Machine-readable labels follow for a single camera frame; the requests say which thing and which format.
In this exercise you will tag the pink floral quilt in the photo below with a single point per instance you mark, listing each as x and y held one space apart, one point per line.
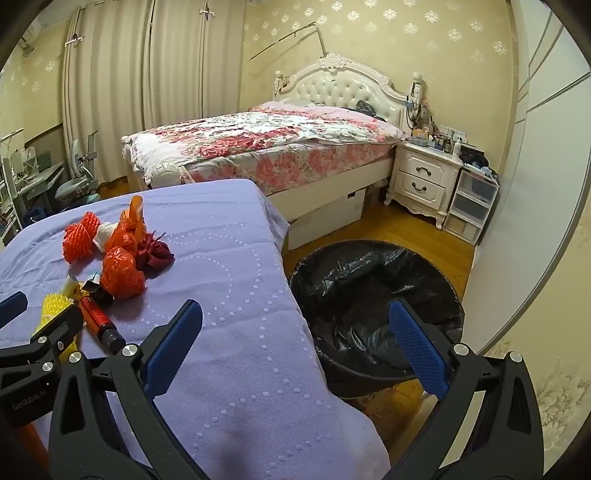
258 138

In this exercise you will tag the grey study desk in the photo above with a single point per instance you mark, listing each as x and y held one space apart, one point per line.
41 175

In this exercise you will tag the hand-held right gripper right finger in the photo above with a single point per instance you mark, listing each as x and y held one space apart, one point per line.
418 346

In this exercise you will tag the white round container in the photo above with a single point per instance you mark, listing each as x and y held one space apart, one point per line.
164 173

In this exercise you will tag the blue stool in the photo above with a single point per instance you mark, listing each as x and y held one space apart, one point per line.
34 214

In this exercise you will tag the dark clothing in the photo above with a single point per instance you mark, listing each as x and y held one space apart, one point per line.
367 107

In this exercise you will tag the white wardrobe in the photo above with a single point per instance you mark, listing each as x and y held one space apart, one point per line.
545 138

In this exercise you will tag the white nightstand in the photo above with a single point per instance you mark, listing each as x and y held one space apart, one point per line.
425 175

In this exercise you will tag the thin metal rod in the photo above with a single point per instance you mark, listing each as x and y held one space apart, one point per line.
286 39

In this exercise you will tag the white tissue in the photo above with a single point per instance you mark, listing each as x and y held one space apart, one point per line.
104 233

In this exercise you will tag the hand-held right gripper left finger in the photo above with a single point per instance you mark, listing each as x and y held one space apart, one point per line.
173 344

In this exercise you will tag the cluster of nightstand toiletries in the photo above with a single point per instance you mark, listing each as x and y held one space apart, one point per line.
434 136

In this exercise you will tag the cluttered bookshelf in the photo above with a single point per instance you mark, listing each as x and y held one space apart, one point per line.
9 194

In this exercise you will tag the beige curtain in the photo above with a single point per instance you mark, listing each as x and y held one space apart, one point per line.
106 92
194 69

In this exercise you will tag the yellow white small package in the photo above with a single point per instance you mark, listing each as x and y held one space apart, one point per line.
74 288

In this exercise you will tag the red black marker pen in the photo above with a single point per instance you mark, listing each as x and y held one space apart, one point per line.
94 321

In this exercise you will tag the clear plastic drawer unit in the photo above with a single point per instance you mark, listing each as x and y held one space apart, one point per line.
471 203

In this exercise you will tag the white air conditioner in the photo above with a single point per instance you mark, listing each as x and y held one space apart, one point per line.
30 34

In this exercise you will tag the dark bag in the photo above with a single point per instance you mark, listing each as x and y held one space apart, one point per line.
475 159

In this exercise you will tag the yellow foam net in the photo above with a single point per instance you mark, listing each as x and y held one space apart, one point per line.
53 305

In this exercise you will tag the black lined trash bin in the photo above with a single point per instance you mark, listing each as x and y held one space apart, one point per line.
369 295

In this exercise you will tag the white storage box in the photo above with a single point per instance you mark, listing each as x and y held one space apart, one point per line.
328 217

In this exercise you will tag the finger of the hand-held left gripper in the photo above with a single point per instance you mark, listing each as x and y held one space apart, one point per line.
55 333
11 308

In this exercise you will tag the orange plastic bag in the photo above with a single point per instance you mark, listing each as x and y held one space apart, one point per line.
122 274
124 230

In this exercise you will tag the grey desk chair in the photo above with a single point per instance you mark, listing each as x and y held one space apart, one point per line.
74 187

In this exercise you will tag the orange foam net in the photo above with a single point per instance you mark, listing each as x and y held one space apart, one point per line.
81 237

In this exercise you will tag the white tufted bed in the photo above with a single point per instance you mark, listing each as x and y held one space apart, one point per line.
332 87

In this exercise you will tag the dark red cloth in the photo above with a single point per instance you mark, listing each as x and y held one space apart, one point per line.
157 254

